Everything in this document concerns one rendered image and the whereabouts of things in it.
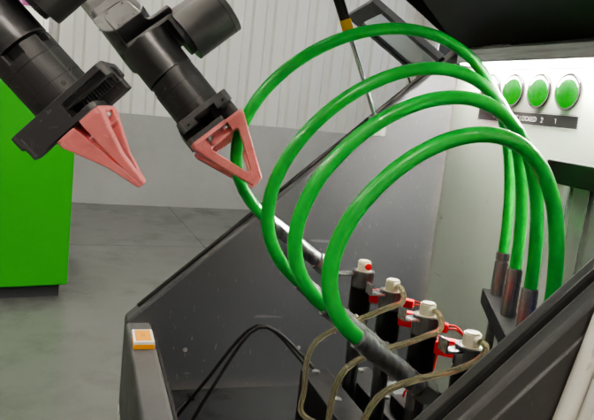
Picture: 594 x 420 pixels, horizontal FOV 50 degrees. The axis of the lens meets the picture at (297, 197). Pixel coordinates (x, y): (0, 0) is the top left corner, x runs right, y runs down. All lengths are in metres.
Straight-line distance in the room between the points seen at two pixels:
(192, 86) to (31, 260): 3.44
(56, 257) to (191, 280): 3.07
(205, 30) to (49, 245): 3.43
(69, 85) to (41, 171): 3.43
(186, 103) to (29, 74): 0.19
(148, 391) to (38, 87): 0.43
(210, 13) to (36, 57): 0.23
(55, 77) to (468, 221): 0.74
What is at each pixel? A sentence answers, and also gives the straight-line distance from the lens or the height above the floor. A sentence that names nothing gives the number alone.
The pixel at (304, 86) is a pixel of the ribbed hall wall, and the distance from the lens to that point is 7.75.
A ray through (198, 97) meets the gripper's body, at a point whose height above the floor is 1.32.
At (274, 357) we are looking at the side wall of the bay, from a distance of 1.16.
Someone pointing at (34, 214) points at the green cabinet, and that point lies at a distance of 4.05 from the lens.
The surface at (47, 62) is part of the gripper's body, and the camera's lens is 0.59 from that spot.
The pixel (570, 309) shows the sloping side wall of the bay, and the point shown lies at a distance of 0.53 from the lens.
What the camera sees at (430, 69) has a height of 1.38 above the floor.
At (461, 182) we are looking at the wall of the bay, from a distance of 1.14.
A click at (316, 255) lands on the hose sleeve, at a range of 0.77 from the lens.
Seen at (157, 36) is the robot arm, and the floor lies 1.38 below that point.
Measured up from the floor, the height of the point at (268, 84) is 1.34.
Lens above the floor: 1.33
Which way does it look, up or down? 8 degrees down
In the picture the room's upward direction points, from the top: 6 degrees clockwise
